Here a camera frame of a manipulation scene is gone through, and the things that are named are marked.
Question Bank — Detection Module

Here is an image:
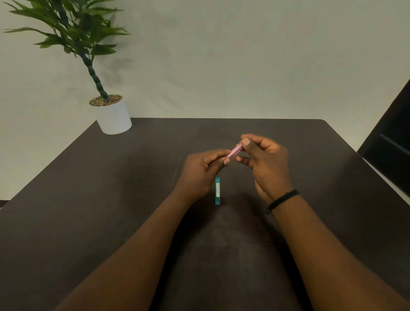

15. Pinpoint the person's right hand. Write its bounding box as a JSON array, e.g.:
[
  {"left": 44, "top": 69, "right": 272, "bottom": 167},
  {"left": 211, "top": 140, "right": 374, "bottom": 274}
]
[{"left": 235, "top": 134, "right": 294, "bottom": 204}]

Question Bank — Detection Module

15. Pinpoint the person's left hand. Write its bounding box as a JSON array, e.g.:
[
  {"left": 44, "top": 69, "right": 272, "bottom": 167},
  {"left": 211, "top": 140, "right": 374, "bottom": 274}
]
[{"left": 172, "top": 149, "right": 232, "bottom": 206}]

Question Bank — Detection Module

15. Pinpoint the pink eraser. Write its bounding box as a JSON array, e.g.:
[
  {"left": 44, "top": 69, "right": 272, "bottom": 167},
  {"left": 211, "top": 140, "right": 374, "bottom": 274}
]
[{"left": 226, "top": 144, "right": 244, "bottom": 159}]

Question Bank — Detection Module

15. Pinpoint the person's left forearm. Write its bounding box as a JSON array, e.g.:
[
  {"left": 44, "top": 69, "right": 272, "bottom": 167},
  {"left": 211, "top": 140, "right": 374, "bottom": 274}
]
[{"left": 53, "top": 192, "right": 190, "bottom": 311}]

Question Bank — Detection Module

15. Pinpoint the person's right forearm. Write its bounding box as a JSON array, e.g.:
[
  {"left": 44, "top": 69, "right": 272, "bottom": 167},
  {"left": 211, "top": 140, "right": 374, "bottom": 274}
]
[{"left": 268, "top": 194, "right": 410, "bottom": 311}]

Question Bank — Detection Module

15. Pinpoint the black wristband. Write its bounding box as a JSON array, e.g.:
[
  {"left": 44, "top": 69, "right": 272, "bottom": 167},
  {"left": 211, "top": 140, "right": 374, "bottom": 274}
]
[{"left": 265, "top": 189, "right": 300, "bottom": 215}]

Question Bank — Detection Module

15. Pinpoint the white plant pot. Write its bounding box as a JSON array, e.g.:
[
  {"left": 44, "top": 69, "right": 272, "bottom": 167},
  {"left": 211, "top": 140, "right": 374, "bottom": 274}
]
[{"left": 89, "top": 94, "right": 132, "bottom": 135}]

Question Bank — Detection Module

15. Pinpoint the black chair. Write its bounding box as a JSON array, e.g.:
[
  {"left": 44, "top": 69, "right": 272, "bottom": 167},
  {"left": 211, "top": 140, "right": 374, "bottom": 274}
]
[{"left": 356, "top": 78, "right": 410, "bottom": 205}]

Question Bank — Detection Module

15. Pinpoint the green artificial plant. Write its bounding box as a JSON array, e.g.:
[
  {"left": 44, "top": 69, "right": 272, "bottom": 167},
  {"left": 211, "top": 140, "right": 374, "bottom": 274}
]
[{"left": 3, "top": 0, "right": 131, "bottom": 102}]

